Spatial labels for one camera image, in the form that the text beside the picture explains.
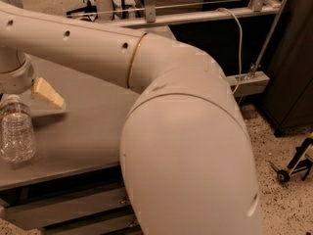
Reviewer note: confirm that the metal railing frame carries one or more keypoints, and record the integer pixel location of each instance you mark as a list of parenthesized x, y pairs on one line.
[(147, 13)]

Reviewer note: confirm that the dark cabinet at right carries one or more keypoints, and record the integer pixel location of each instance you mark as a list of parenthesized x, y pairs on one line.
[(288, 98)]

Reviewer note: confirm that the black wheeled cart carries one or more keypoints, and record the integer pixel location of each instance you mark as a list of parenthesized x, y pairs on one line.
[(301, 161)]

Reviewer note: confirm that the clear plastic water bottle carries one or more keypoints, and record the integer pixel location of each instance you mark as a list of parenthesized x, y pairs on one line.
[(17, 142)]

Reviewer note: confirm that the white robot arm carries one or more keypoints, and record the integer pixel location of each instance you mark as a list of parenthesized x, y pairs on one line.
[(184, 151)]

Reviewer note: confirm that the grey drawer cabinet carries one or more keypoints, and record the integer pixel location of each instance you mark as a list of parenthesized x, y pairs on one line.
[(100, 73)]

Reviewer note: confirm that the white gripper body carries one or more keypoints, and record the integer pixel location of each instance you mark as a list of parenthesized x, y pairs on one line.
[(14, 81)]

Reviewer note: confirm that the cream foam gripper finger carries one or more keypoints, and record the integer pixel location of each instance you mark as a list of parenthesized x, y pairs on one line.
[(43, 91)]

